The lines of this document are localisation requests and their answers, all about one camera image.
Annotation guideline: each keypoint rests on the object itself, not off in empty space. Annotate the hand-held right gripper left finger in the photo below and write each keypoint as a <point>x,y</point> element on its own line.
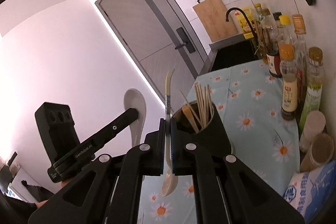
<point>163,134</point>

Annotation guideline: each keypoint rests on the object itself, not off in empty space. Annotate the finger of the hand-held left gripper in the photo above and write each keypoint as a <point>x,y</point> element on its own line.
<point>115,128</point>

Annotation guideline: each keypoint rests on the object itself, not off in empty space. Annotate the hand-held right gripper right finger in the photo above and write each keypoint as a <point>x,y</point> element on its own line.
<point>173,134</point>

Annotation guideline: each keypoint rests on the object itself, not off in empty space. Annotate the white ceramic spoon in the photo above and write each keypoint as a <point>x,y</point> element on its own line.
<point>131,100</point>

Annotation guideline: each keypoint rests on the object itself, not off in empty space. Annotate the black utensil holder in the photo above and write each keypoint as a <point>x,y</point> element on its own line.
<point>210,134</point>

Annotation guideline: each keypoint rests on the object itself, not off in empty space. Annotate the cream printed spoon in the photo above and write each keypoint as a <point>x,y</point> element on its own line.
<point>167,98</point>

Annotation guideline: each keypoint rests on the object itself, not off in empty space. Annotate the bunch of wooden chopsticks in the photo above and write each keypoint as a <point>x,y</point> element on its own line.
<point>202,103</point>

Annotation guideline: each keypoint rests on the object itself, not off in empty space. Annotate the floral light blue tablecloth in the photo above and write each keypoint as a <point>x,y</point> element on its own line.
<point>252,108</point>

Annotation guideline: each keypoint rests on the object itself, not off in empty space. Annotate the grey door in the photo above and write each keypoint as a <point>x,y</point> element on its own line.
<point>147,37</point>

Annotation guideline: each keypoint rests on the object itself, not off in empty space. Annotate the kitchen sink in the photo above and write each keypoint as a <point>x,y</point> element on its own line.
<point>231,56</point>

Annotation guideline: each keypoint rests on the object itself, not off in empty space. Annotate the wooden cutting board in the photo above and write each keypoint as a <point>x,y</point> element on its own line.
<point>214,19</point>

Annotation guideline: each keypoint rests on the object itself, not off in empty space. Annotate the soy sauce bottle orange cap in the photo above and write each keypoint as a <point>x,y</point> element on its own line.
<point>288,87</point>

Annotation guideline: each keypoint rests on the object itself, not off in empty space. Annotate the yellow dish soap bottle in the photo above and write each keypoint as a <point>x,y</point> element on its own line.
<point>245,22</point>

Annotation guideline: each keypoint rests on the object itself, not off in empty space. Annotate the white-lidded jar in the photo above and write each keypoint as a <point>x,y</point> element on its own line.
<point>312,127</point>

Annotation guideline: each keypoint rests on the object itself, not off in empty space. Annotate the black curved faucet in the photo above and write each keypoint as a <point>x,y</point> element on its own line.
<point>234,8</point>

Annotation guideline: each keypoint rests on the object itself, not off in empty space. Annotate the clear bottle red label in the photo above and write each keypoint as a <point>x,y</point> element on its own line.
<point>270,29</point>

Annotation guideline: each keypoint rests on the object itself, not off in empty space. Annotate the green bottle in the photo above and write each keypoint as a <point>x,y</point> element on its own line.
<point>313,92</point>

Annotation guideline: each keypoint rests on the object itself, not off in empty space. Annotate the blue and white salt bag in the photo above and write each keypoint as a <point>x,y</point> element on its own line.
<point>309,192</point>

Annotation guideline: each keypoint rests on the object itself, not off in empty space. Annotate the black-capped bottle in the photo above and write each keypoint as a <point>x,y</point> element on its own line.
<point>277,16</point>

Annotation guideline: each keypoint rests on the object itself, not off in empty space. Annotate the yellow-capped clear bottle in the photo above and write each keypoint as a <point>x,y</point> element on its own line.
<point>284,23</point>

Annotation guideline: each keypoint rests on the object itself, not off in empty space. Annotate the tall gold-capped bottle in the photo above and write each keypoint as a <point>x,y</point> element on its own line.
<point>299,37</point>

